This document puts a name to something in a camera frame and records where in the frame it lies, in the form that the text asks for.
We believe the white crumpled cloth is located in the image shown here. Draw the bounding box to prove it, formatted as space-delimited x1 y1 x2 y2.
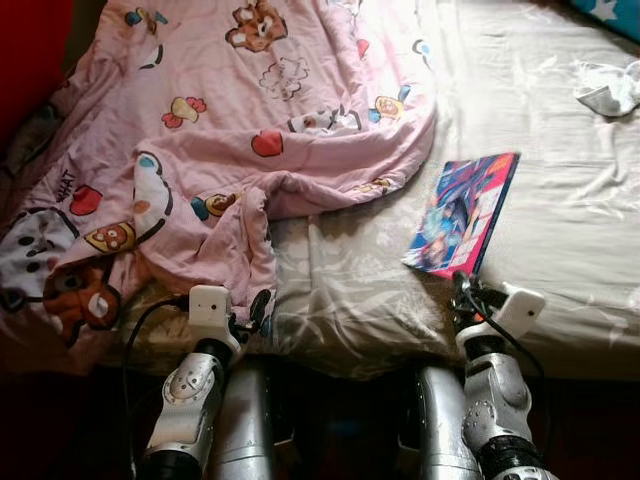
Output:
575 60 640 118

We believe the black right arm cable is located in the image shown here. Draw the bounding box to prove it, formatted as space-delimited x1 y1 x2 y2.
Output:
455 275 549 401

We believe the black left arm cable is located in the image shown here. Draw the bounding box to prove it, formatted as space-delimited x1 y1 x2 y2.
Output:
120 293 193 471

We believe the blue star print pillow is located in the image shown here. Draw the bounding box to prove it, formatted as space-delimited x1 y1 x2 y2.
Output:
570 0 640 43

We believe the red fabric cushion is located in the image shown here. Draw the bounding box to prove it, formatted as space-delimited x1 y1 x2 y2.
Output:
0 0 74 141

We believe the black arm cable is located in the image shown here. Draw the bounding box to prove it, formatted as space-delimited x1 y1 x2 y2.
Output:
120 293 193 471
455 275 549 401

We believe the colourful picture book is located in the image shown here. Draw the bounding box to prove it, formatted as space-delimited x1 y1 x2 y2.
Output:
402 152 521 279

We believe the pink cartoon print blanket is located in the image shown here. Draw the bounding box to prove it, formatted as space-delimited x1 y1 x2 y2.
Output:
0 0 439 346

